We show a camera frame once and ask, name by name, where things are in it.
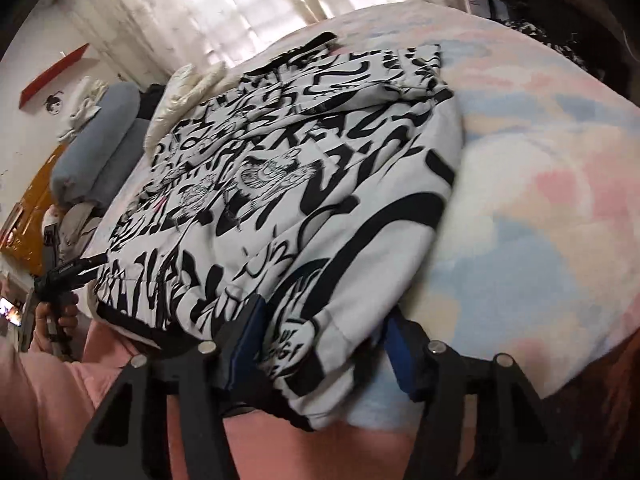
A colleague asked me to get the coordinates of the black white graffiti jacket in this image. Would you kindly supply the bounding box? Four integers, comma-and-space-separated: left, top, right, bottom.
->
94, 33, 463, 430

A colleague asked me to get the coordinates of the white folded clothes pile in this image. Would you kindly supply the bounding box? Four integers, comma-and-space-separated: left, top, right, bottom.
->
56, 76, 108, 144

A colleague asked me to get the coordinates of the left hand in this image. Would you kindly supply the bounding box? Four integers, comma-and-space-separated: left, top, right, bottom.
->
30, 292, 78, 354

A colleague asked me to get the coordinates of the orange wooden headboard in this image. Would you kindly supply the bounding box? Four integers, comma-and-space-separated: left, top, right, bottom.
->
1, 145, 66, 275

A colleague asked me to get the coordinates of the grey pillow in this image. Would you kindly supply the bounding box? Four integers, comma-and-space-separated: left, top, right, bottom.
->
58, 203, 102, 263

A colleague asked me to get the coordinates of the blue rolled duvet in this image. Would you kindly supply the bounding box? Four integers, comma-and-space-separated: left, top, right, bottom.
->
50, 82, 149, 210

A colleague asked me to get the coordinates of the pastel patterned bed blanket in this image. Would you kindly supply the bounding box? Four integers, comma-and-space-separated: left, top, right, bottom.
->
89, 0, 640, 434

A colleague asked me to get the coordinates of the black garment near curtain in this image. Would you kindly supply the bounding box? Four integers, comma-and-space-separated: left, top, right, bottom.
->
137, 84, 166, 120

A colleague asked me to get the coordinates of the cream puffer jacket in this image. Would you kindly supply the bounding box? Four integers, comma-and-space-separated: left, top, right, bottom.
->
143, 62, 228, 162

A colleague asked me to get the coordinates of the black white patterned cloth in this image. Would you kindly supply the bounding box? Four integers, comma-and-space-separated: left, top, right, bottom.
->
498, 16, 598, 74

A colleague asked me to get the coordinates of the cartoon face wall sticker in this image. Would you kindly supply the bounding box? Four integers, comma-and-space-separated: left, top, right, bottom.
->
44, 90, 64, 116

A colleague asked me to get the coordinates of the red wall shelf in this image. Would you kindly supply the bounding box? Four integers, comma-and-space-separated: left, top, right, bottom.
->
18, 44, 90, 110

